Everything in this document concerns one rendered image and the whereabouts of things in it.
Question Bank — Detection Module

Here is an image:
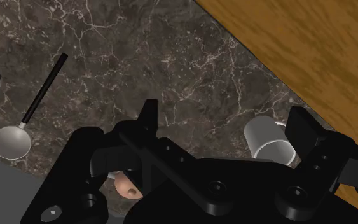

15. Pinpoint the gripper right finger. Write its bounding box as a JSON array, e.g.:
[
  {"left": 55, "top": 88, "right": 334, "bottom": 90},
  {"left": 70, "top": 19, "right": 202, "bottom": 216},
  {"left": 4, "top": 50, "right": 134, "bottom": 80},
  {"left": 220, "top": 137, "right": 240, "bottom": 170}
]
[{"left": 273, "top": 106, "right": 358, "bottom": 222}]

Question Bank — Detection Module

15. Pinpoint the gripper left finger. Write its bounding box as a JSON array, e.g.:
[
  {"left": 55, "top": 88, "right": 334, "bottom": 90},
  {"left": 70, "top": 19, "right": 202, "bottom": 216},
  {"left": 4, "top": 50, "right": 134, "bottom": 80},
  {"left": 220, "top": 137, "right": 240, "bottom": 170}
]
[{"left": 20, "top": 99, "right": 236, "bottom": 224}]

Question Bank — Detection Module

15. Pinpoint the silver spoon with black handle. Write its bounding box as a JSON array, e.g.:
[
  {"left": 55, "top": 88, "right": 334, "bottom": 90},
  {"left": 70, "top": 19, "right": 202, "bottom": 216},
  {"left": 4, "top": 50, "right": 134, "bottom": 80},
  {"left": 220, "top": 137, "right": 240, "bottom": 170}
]
[{"left": 0, "top": 52, "right": 69, "bottom": 161}]

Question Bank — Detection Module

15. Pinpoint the white cup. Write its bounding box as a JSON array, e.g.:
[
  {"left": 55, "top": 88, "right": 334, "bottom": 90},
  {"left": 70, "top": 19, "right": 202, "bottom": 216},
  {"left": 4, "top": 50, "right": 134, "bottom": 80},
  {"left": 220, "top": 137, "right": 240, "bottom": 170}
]
[{"left": 243, "top": 115, "right": 298, "bottom": 167}]

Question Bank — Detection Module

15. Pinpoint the peach round object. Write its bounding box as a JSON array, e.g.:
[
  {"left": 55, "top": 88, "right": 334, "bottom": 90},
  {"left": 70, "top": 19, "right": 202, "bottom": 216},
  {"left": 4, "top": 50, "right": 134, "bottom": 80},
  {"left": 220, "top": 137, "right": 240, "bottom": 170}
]
[{"left": 107, "top": 171, "right": 144, "bottom": 200}]

